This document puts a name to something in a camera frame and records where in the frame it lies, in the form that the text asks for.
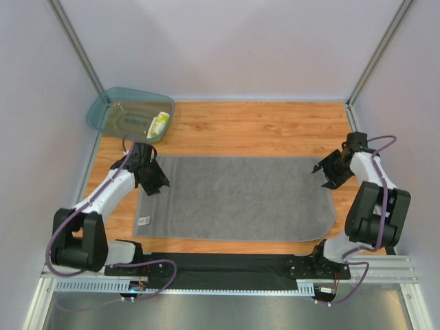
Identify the left aluminium frame post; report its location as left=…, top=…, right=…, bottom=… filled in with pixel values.
left=47, top=0, right=105, bottom=94

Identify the yellow green patterned towel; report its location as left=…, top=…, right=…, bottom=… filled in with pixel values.
left=147, top=111, right=170, bottom=139

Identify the right aluminium frame post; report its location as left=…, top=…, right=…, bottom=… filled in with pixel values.
left=346, top=0, right=415, bottom=109

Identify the aluminium front rail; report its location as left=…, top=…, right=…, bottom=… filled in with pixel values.
left=44, top=250, right=417, bottom=296

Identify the grey towel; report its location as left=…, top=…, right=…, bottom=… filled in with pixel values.
left=133, top=156, right=336, bottom=242

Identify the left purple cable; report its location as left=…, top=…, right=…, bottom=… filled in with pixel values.
left=44, top=134, right=179, bottom=312

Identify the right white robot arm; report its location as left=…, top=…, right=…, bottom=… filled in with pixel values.
left=311, top=131, right=411, bottom=269

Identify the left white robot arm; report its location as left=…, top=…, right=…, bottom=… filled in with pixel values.
left=45, top=142, right=170, bottom=277

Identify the aluminium frame post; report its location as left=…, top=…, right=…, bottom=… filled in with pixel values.
left=47, top=0, right=105, bottom=94
left=346, top=0, right=415, bottom=109

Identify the teal transparent plastic tub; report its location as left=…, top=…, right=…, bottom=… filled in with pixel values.
left=86, top=87, right=175, bottom=144

